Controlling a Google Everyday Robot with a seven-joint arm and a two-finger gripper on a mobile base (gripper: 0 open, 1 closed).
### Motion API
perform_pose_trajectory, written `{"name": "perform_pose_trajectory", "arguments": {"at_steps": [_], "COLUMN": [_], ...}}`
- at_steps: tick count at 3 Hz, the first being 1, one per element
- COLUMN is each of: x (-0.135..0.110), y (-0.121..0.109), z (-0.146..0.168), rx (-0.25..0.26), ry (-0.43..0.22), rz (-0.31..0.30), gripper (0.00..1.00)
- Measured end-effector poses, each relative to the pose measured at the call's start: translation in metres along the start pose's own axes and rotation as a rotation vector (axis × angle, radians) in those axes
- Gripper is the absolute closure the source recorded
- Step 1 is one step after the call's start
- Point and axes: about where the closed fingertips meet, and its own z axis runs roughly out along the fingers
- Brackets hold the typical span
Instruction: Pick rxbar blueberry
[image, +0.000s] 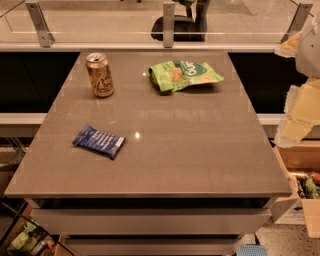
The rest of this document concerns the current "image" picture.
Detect grey drawer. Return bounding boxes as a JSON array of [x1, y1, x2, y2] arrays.
[[64, 238, 241, 256], [31, 209, 271, 235]]

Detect cardboard box with items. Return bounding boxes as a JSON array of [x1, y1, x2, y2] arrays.
[[272, 141, 320, 238]]

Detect middle metal railing post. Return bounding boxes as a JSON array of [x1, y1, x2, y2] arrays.
[[163, 2, 175, 48]]

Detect blue rxbar wrapper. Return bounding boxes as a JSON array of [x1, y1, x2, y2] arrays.
[[72, 124, 126, 159]]

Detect green bag on floor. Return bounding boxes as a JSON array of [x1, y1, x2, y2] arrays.
[[6, 222, 44, 254]]

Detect left metal railing post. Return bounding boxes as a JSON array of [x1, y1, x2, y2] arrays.
[[25, 0, 55, 48]]

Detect metal railing post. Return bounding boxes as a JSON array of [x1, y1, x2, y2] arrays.
[[25, 0, 55, 48], [163, 2, 175, 48], [281, 3, 313, 43]]

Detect lower grey drawer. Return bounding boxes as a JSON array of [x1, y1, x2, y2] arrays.
[[64, 238, 241, 256]]

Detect upper grey drawer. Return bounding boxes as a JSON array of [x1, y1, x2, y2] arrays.
[[31, 209, 271, 235]]

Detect right metal railing post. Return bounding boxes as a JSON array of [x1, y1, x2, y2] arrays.
[[281, 3, 313, 43]]

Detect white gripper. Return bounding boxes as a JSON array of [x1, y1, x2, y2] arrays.
[[274, 12, 320, 148]]

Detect blue perforated mat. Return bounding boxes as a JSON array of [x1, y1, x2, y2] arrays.
[[236, 245, 268, 256]]

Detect black office chair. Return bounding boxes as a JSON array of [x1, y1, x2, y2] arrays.
[[150, 0, 212, 43]]

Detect gold soda can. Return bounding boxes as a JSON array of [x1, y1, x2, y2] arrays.
[[86, 52, 114, 98]]

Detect green snack bag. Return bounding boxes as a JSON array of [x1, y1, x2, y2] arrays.
[[149, 61, 224, 92]]

